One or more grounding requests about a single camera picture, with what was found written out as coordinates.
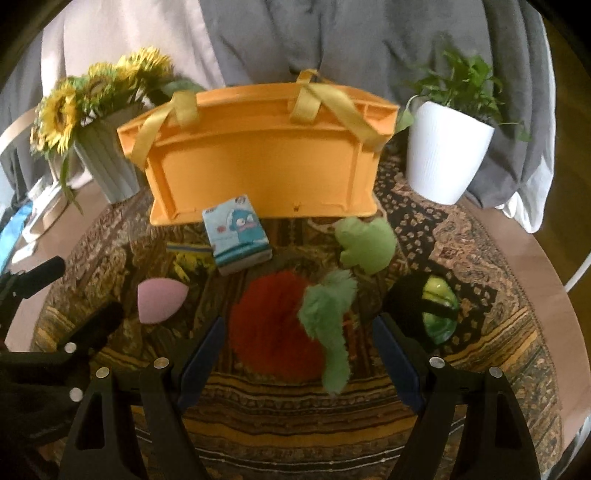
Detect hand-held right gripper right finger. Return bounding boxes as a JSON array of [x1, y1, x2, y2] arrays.
[[372, 313, 539, 480]]

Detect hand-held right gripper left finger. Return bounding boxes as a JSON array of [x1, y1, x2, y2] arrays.
[[58, 318, 227, 480]]

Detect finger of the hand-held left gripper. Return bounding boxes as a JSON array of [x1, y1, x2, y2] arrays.
[[0, 257, 66, 305], [55, 302, 125, 363]]

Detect pink makeup sponge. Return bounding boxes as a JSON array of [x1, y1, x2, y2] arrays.
[[137, 279, 190, 326]]

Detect green and black squishy toy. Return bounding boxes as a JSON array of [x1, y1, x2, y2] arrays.
[[384, 272, 460, 346]]

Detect red furry pompom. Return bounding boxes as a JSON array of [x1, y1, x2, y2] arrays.
[[229, 271, 329, 383]]

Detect long green furry plush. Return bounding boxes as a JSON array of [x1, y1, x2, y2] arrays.
[[298, 270, 358, 394]]

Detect green plush toy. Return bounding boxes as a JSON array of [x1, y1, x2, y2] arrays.
[[334, 217, 398, 269]]

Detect blue cartoon tissue pack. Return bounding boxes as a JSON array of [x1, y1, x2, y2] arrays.
[[202, 195, 273, 277]]

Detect orange plastic basket yellow handles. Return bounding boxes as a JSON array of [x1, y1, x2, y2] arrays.
[[117, 69, 400, 227]]

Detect blue cloth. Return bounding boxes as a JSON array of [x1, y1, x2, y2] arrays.
[[0, 203, 34, 274]]

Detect white clutter pile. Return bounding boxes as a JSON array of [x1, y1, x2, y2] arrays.
[[18, 179, 66, 245]]

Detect round patterned mat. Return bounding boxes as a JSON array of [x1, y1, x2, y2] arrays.
[[30, 152, 565, 480]]

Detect grey ribbed flower pot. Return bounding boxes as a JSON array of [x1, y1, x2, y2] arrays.
[[74, 104, 146, 205]]

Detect artificial sunflower bouquet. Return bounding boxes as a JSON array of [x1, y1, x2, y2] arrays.
[[30, 47, 206, 215]]

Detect white ribbed plant pot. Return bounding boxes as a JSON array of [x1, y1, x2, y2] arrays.
[[406, 100, 496, 206]]

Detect white curtain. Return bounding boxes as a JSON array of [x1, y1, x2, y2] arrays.
[[41, 0, 228, 185]]

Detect green leafy plant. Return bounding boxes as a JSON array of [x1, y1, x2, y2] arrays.
[[396, 46, 532, 141]]

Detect grey curtain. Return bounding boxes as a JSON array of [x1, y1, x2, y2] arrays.
[[0, 0, 555, 217]]

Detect white cable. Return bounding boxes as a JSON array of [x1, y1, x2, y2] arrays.
[[563, 249, 591, 292]]

